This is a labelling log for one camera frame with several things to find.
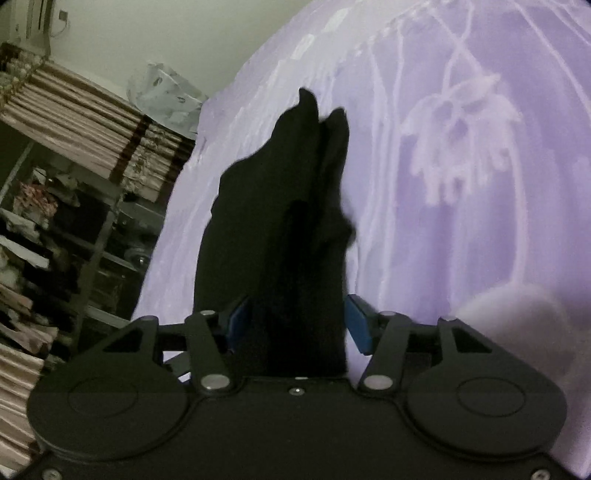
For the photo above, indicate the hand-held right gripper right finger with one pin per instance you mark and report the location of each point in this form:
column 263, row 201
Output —
column 360, row 325

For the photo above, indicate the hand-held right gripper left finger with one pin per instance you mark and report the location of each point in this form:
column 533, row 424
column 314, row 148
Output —
column 238, row 323

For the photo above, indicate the black small garment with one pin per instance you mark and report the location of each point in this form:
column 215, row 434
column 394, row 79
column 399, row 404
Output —
column 277, row 207

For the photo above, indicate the purple floral bedsheet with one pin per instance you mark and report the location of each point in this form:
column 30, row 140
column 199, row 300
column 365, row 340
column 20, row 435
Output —
column 461, row 207

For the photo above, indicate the pale blurred cloth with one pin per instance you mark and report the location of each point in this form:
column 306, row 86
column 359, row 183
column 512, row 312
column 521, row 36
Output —
column 531, row 323

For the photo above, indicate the cluttered metal shelf rack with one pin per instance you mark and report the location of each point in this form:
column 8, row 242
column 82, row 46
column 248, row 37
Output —
column 69, row 240

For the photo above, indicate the white printed plastic bag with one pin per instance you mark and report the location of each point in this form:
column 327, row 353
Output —
column 168, row 94

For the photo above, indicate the beige striped curtain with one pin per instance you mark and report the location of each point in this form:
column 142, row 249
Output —
column 83, row 120

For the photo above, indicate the white wall socket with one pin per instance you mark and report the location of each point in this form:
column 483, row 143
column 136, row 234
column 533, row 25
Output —
column 63, row 15

